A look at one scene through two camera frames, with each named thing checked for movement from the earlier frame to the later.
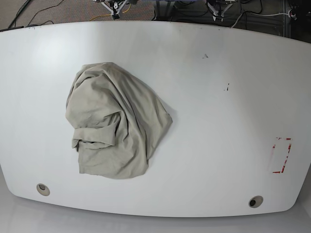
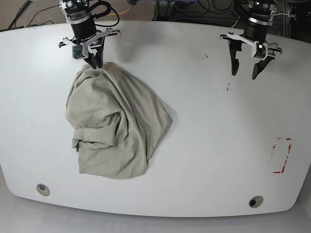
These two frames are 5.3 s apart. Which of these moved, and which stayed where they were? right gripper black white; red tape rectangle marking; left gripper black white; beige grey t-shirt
Moved: right gripper black white; left gripper black white
Stayed: beige grey t-shirt; red tape rectangle marking
